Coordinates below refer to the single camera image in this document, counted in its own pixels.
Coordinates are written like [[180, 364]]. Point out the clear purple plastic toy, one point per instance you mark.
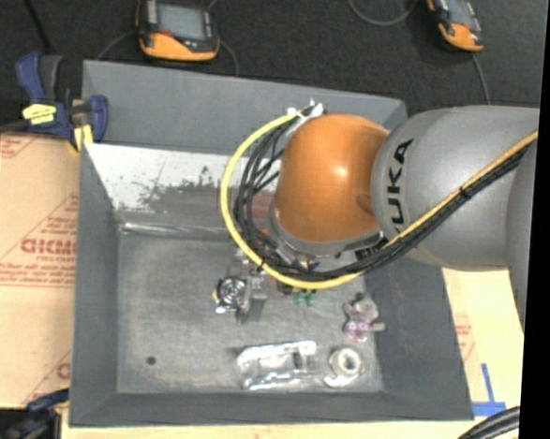
[[361, 319]]

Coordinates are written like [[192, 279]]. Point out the grey metal bin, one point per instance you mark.
[[170, 300]]

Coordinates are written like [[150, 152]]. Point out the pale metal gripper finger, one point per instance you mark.
[[230, 291], [252, 310]]

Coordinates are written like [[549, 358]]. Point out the brown cardboard board, red print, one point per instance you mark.
[[26, 290]]

